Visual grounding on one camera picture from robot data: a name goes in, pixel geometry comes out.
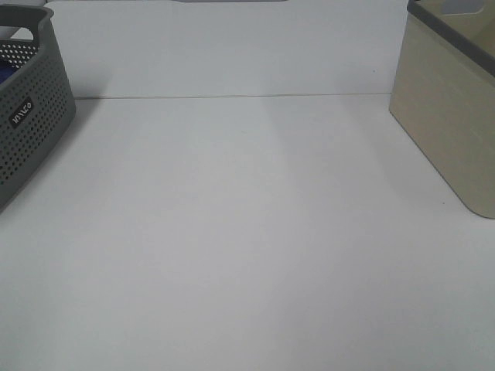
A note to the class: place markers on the grey perforated plastic basket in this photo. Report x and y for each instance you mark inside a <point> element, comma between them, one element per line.
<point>37,103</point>

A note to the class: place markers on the blue towel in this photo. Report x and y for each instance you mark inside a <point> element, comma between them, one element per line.
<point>7,69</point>

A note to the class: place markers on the beige plastic storage bin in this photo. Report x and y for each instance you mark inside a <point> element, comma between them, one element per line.
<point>443,94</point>

